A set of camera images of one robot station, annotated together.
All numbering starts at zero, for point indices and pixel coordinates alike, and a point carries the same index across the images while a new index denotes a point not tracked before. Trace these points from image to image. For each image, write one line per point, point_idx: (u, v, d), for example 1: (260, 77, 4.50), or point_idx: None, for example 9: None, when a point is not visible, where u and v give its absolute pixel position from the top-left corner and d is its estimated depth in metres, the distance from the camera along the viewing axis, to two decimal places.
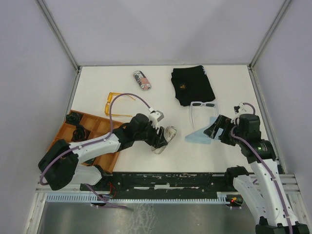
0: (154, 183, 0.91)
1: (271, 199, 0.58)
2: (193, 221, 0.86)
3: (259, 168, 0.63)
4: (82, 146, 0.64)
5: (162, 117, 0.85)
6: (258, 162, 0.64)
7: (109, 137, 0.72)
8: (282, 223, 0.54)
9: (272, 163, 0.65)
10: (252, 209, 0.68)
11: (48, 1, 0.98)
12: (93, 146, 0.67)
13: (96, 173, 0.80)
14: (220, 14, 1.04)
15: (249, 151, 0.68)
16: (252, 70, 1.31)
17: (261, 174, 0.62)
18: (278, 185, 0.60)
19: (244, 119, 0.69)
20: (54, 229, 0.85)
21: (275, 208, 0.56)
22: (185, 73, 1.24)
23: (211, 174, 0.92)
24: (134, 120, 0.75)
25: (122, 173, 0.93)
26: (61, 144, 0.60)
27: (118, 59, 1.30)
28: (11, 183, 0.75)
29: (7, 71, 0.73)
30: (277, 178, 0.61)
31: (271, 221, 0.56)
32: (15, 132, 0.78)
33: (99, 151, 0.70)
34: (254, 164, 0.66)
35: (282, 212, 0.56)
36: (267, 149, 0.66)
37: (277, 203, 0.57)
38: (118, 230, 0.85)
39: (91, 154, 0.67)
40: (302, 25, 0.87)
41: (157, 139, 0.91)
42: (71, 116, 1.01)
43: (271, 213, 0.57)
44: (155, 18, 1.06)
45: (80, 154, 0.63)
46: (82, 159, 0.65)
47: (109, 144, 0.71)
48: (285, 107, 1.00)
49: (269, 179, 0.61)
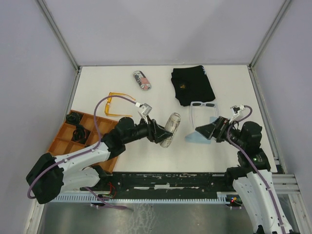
0: (154, 183, 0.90)
1: (266, 207, 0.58)
2: (193, 221, 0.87)
3: (254, 178, 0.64)
4: (68, 160, 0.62)
5: (150, 109, 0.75)
6: (254, 172, 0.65)
7: (99, 146, 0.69)
8: (277, 231, 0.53)
9: (266, 172, 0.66)
10: (250, 216, 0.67)
11: (48, 1, 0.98)
12: (81, 157, 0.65)
13: (92, 176, 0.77)
14: (220, 14, 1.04)
15: (245, 163, 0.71)
16: (252, 70, 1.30)
17: (256, 184, 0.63)
18: (273, 194, 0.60)
19: (248, 132, 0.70)
20: (55, 229, 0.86)
21: (270, 217, 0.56)
22: (185, 73, 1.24)
23: (211, 175, 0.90)
24: (117, 126, 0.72)
25: (122, 173, 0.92)
26: (47, 158, 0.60)
27: (118, 59, 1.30)
28: (11, 184, 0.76)
29: (7, 72, 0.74)
30: (272, 187, 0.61)
31: (267, 229, 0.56)
32: (15, 133, 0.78)
33: (90, 161, 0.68)
34: (250, 174, 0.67)
35: (277, 220, 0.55)
36: (263, 161, 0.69)
37: (271, 211, 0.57)
38: (118, 230, 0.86)
39: (80, 165, 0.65)
40: (302, 26, 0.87)
41: (156, 135, 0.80)
42: (71, 116, 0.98)
43: (266, 222, 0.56)
44: (155, 18, 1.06)
45: (66, 168, 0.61)
46: (69, 172, 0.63)
47: (98, 154, 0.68)
48: (285, 107, 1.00)
49: (264, 188, 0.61)
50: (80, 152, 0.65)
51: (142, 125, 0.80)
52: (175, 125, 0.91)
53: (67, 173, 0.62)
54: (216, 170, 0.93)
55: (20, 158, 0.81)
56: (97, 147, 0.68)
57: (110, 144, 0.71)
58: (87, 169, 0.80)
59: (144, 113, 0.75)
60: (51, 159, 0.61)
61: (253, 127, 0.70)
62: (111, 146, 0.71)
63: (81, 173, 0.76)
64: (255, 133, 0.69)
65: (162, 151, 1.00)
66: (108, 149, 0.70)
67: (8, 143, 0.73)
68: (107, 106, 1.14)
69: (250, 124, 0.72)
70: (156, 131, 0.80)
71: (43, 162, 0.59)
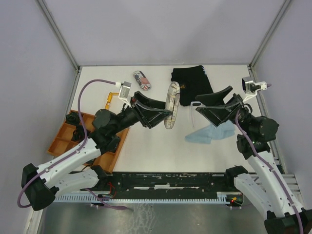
0: (154, 183, 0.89)
1: (274, 189, 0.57)
2: (193, 221, 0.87)
3: (256, 162, 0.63)
4: (48, 169, 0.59)
5: (129, 86, 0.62)
6: (254, 156, 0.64)
7: (85, 145, 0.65)
8: (288, 211, 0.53)
9: (266, 153, 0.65)
10: (258, 205, 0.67)
11: (48, 1, 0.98)
12: (65, 163, 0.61)
13: (90, 178, 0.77)
14: (220, 14, 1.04)
15: (245, 147, 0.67)
16: (252, 70, 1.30)
17: (259, 167, 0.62)
18: (278, 174, 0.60)
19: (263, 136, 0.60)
20: (55, 229, 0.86)
21: (280, 198, 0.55)
22: (185, 73, 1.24)
23: (211, 175, 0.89)
24: (93, 124, 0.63)
25: (122, 173, 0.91)
26: (28, 170, 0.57)
27: (118, 58, 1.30)
28: (11, 185, 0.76)
29: (7, 72, 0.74)
30: (275, 168, 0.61)
31: (278, 212, 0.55)
32: (15, 133, 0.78)
33: (79, 163, 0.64)
34: (251, 159, 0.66)
35: (287, 201, 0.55)
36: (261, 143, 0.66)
37: (280, 193, 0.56)
38: (118, 230, 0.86)
39: (66, 170, 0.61)
40: (302, 26, 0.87)
41: (146, 119, 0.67)
42: (71, 116, 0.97)
43: (277, 204, 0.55)
44: (155, 18, 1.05)
45: (48, 178, 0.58)
46: (56, 181, 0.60)
47: (85, 154, 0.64)
48: (285, 107, 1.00)
49: (267, 170, 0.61)
50: (63, 158, 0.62)
51: (126, 110, 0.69)
52: (173, 100, 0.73)
53: (52, 182, 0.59)
54: (216, 170, 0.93)
55: (19, 157, 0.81)
56: (82, 147, 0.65)
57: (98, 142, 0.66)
58: (86, 171, 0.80)
59: (122, 96, 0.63)
60: (33, 170, 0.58)
61: (268, 126, 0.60)
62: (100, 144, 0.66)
63: (78, 176, 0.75)
64: (267, 133, 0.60)
65: (162, 151, 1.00)
66: (96, 146, 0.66)
67: (7, 143, 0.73)
68: (107, 106, 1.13)
69: (268, 122, 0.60)
70: (145, 116, 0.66)
71: (25, 175, 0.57)
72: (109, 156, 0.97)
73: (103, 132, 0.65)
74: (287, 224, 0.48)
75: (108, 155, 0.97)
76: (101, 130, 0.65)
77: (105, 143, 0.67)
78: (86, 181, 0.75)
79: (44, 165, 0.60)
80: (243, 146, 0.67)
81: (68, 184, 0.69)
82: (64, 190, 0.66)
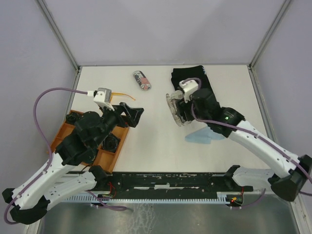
0: (154, 183, 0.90)
1: (270, 154, 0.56)
2: (193, 221, 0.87)
3: (239, 135, 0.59)
4: (20, 195, 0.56)
5: (108, 91, 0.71)
6: (235, 130, 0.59)
7: (51, 162, 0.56)
8: (291, 168, 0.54)
9: (244, 123, 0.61)
10: (261, 183, 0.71)
11: (48, 1, 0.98)
12: (35, 185, 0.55)
13: (87, 182, 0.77)
14: (220, 15, 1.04)
15: (221, 127, 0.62)
16: (252, 70, 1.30)
17: (244, 138, 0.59)
18: (263, 138, 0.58)
19: (201, 99, 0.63)
20: (55, 228, 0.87)
21: (277, 160, 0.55)
22: (185, 73, 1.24)
23: (211, 174, 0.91)
24: (77, 123, 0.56)
25: (122, 173, 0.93)
26: (6, 195, 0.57)
27: (118, 58, 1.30)
28: (11, 185, 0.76)
29: (7, 71, 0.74)
30: (258, 132, 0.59)
31: (282, 173, 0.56)
32: (15, 132, 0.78)
33: (55, 179, 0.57)
34: (232, 135, 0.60)
35: (284, 159, 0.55)
36: (233, 114, 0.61)
37: (276, 154, 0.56)
38: (118, 230, 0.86)
39: (42, 190, 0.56)
40: (302, 25, 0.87)
41: (130, 119, 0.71)
42: (71, 116, 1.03)
43: (278, 166, 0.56)
44: (154, 18, 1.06)
45: (23, 203, 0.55)
46: (35, 201, 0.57)
47: (52, 174, 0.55)
48: (285, 107, 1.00)
49: (253, 138, 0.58)
50: (33, 179, 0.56)
51: (107, 114, 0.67)
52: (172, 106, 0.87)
53: (31, 203, 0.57)
54: (216, 170, 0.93)
55: (19, 157, 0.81)
56: (49, 165, 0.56)
57: (72, 152, 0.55)
58: (82, 174, 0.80)
59: (106, 99, 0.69)
60: (9, 196, 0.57)
61: (198, 92, 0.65)
62: (73, 154, 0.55)
63: (73, 182, 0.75)
64: (201, 94, 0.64)
65: (162, 150, 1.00)
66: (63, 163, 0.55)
67: (7, 143, 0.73)
68: None
69: (198, 91, 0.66)
70: (128, 116, 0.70)
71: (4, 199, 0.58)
72: (109, 155, 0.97)
73: (83, 136, 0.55)
74: (297, 181, 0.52)
75: (108, 155, 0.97)
76: (83, 134, 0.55)
77: (77, 153, 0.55)
78: (81, 185, 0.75)
79: (18, 189, 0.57)
80: (221, 127, 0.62)
81: (61, 193, 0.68)
82: (56, 201, 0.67)
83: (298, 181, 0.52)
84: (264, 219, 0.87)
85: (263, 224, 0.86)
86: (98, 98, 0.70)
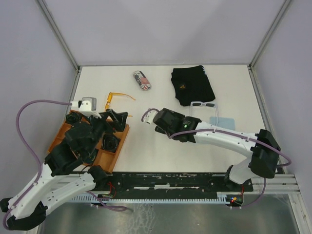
0: (154, 183, 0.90)
1: (231, 141, 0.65)
2: (193, 221, 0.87)
3: (200, 135, 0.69)
4: (15, 205, 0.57)
5: (93, 100, 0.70)
6: (195, 133, 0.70)
7: (42, 173, 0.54)
8: (251, 146, 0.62)
9: (201, 124, 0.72)
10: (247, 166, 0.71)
11: (48, 1, 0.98)
12: (27, 197, 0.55)
13: (85, 185, 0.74)
14: (219, 15, 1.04)
15: (185, 135, 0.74)
16: (252, 70, 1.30)
17: (206, 137, 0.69)
18: (220, 130, 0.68)
19: (159, 119, 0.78)
20: (55, 228, 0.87)
21: (238, 143, 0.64)
22: (185, 74, 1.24)
23: (211, 174, 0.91)
24: (68, 132, 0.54)
25: (122, 173, 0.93)
26: (4, 204, 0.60)
27: (118, 58, 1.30)
28: (12, 185, 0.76)
29: (7, 71, 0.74)
30: (215, 127, 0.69)
31: (248, 153, 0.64)
32: (15, 132, 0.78)
33: (47, 189, 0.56)
34: (196, 139, 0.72)
35: (243, 140, 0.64)
36: (189, 121, 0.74)
37: (236, 139, 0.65)
38: (118, 230, 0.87)
39: (35, 201, 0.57)
40: (302, 25, 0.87)
41: (118, 125, 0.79)
42: (71, 116, 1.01)
43: (242, 148, 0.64)
44: (154, 18, 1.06)
45: (18, 213, 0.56)
46: (31, 210, 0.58)
47: (43, 185, 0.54)
48: (284, 107, 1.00)
49: (212, 133, 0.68)
50: (25, 190, 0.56)
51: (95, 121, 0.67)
52: None
53: (28, 212, 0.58)
54: (216, 170, 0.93)
55: (19, 158, 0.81)
56: (39, 178, 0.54)
57: (61, 162, 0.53)
58: (80, 177, 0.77)
59: (92, 107, 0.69)
60: (5, 207, 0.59)
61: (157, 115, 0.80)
62: (61, 165, 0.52)
63: (71, 185, 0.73)
64: (159, 115, 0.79)
65: (161, 150, 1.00)
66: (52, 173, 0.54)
67: (7, 143, 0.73)
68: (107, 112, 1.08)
69: (156, 114, 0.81)
70: (117, 122, 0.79)
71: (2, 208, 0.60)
72: (109, 155, 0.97)
73: (73, 146, 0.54)
74: (261, 155, 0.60)
75: (107, 155, 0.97)
76: (73, 144, 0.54)
77: (67, 164, 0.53)
78: (80, 189, 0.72)
79: (13, 199, 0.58)
80: (185, 135, 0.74)
81: (58, 199, 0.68)
82: (53, 207, 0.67)
83: (258, 154, 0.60)
84: (264, 219, 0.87)
85: (263, 224, 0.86)
86: (84, 108, 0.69)
